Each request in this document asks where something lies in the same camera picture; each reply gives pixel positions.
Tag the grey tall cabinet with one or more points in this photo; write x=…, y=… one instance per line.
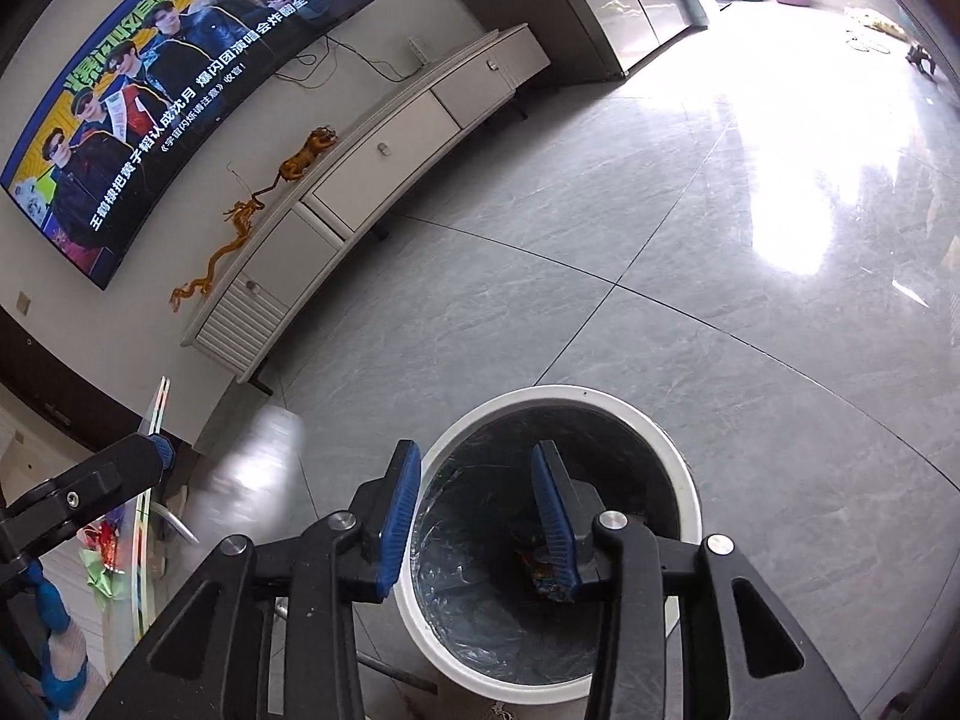
x=622, y=0

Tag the yellow cloth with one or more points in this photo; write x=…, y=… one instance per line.
x=881, y=24

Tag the golden tiger figurine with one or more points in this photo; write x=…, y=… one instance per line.
x=304, y=157

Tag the wall-mounted television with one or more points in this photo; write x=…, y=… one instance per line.
x=150, y=90

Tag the printed landscape table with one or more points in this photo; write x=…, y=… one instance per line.
x=157, y=409

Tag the dark brown door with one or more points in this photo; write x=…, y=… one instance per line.
x=45, y=382

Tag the wall switch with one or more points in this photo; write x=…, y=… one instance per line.
x=24, y=304

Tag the person's left hand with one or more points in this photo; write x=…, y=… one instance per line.
x=56, y=615

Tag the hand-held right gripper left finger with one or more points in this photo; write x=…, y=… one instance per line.
x=397, y=525

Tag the golden dragon figurine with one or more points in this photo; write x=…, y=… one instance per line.
x=238, y=214

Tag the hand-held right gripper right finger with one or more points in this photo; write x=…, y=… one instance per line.
x=556, y=525

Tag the white round trash bin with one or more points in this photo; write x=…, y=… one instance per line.
x=487, y=615

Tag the white TV cabinet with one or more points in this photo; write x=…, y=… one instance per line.
x=390, y=135

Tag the white power strip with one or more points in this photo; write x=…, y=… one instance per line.
x=417, y=49

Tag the shiny red candy wrapper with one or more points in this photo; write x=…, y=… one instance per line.
x=536, y=577

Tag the small dark object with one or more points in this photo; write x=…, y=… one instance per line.
x=921, y=58

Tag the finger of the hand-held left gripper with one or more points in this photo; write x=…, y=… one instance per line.
x=105, y=480

